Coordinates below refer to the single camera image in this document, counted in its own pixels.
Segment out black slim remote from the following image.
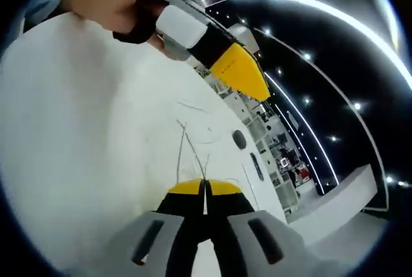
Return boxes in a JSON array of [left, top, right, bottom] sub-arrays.
[[249, 151, 265, 182]]

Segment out white cable slot cover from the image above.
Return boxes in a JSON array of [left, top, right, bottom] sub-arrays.
[[241, 163, 263, 213]]

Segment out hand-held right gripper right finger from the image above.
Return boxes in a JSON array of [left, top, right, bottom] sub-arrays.
[[205, 178, 312, 277]]

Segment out white square pillar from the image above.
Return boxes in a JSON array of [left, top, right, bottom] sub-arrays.
[[302, 164, 378, 225]]

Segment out person's left hand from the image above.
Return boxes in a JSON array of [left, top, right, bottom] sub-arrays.
[[61, 0, 167, 53]]

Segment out dark grey oval device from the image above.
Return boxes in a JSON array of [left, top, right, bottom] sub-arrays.
[[232, 129, 248, 149]]

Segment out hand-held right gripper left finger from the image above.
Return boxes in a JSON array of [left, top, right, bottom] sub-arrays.
[[109, 178, 207, 277]]

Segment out long curved ceiling light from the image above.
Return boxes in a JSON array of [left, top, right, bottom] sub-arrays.
[[267, 0, 412, 88]]

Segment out rows of white office desks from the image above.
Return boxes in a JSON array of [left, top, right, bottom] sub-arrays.
[[196, 64, 303, 223]]

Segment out white desktop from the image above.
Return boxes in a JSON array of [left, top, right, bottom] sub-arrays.
[[0, 11, 289, 277]]

